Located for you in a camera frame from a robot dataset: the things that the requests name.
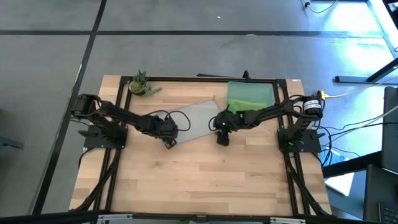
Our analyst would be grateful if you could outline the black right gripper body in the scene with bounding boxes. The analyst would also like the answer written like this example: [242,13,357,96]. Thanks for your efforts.
[212,105,243,134]

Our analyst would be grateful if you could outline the potted succulent plant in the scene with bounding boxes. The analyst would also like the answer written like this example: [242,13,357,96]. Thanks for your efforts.
[128,70,163,96]

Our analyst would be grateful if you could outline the black aluminium table frame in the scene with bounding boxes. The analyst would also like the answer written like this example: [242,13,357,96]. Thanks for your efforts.
[70,75,333,224]

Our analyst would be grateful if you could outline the black desk bar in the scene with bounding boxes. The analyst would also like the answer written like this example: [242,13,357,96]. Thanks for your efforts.
[323,151,383,178]

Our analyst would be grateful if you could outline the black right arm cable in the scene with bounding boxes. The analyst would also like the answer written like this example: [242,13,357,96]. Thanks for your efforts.
[207,116,218,133]

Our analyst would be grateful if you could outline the dark monitor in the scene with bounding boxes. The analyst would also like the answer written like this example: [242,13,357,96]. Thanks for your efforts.
[381,86,398,174]

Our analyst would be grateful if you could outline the yellow floor cable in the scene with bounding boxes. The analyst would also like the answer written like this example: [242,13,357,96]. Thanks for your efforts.
[326,76,398,99]

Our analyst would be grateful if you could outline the black floor cable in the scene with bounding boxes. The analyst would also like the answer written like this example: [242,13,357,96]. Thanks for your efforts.
[310,121,386,167]

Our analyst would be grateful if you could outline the green microfiber towel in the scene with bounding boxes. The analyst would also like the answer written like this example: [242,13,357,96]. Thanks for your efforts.
[228,98,269,114]

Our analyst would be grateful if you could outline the blue item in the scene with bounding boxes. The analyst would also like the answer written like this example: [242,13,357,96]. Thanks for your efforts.
[326,148,346,166]

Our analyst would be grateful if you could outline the black chair base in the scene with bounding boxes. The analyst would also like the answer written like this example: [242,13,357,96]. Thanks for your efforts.
[0,133,24,149]

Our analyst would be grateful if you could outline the grey waffle microfiber towel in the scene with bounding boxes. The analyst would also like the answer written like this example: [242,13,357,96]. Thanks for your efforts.
[154,99,222,144]

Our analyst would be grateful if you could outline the silver aluminium post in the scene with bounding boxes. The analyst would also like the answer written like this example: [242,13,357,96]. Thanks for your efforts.
[98,213,134,223]
[269,217,306,224]

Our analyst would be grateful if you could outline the black keyboard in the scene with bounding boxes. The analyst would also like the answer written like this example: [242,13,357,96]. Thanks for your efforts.
[378,202,398,224]

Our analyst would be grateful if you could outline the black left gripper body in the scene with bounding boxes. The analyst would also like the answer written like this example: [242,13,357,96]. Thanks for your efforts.
[154,114,180,151]

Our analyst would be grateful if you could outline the white paper sheet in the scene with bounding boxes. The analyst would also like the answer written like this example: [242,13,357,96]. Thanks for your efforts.
[325,172,355,197]

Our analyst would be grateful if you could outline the cable with black plug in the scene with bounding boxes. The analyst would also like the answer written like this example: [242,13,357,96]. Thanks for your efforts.
[299,0,339,15]

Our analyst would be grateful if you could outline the black desk leg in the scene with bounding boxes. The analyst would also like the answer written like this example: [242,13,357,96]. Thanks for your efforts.
[335,57,398,84]

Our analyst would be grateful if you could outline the green translucent plastic basket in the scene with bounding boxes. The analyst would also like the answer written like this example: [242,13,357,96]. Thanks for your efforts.
[226,81,276,115]

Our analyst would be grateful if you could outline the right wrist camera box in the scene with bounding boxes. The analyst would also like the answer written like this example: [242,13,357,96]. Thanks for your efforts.
[216,130,231,147]

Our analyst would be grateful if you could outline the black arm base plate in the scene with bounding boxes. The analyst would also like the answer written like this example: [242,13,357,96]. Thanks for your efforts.
[277,128,326,153]
[78,124,127,149]

